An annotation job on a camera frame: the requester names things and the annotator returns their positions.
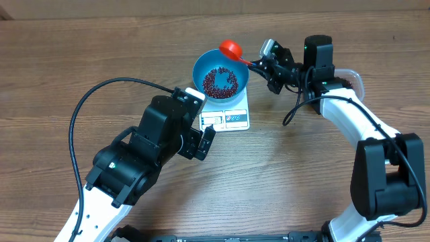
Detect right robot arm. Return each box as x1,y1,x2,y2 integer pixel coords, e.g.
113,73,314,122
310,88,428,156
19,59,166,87
249,35,428,241

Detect clear plastic container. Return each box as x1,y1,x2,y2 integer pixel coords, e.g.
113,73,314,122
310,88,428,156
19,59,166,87
335,69,366,102

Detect blue bowl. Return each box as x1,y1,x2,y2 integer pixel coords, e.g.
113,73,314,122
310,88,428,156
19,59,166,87
192,49,249,103

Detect red scoop blue handle tip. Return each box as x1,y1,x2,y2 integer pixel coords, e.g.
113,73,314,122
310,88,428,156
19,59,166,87
218,39,253,65

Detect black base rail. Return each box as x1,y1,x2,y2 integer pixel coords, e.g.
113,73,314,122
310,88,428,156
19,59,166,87
106,232,328,242

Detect white digital kitchen scale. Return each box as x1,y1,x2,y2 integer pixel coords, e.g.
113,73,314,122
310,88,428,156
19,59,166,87
199,88,251,132

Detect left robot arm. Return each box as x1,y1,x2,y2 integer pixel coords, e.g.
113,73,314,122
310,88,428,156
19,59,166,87
56,87,216,241

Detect red beans in bowl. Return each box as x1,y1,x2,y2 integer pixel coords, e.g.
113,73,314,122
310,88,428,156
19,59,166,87
202,67,239,99

